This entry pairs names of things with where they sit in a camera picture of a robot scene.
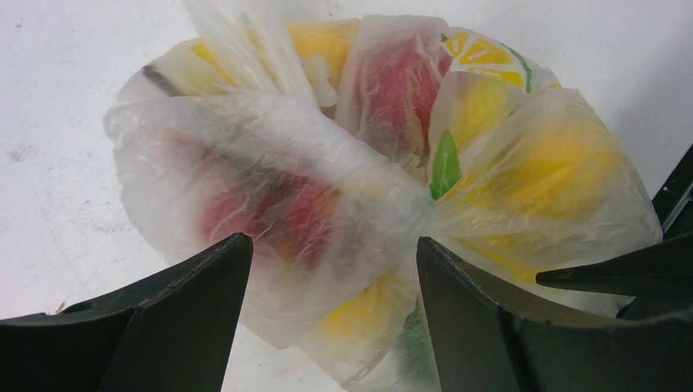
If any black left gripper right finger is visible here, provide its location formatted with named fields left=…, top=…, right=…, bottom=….
left=416, top=238, right=692, bottom=391

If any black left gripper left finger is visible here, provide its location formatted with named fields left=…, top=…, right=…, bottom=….
left=1, top=234, right=253, bottom=391

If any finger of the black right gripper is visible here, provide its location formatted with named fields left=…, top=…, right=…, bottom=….
left=535, top=149, right=692, bottom=319

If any clear printed plastic bag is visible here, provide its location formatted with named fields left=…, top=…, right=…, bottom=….
left=104, top=1, right=663, bottom=391

